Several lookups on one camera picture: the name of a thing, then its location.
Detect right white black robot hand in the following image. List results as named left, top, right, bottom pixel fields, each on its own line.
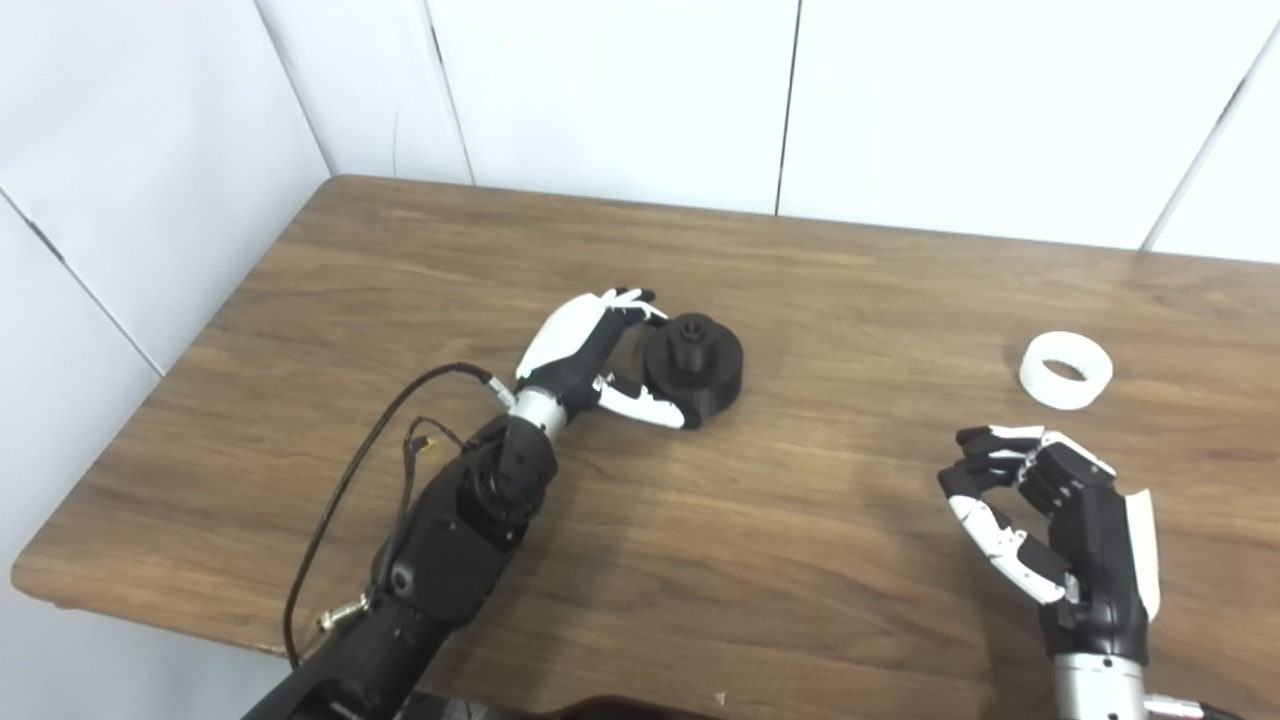
left=938, top=425, right=1161, bottom=663

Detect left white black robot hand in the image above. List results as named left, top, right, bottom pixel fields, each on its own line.
left=515, top=288, right=701, bottom=431

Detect white toothed ring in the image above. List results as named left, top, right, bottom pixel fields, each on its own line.
left=1019, top=332, right=1114, bottom=411

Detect round black stepped part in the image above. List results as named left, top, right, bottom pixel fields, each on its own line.
left=643, top=313, right=746, bottom=421

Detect left arm thin wires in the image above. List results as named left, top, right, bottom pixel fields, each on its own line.
left=400, top=417, right=466, bottom=561

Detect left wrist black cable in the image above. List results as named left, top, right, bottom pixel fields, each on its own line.
left=283, top=363, right=516, bottom=669

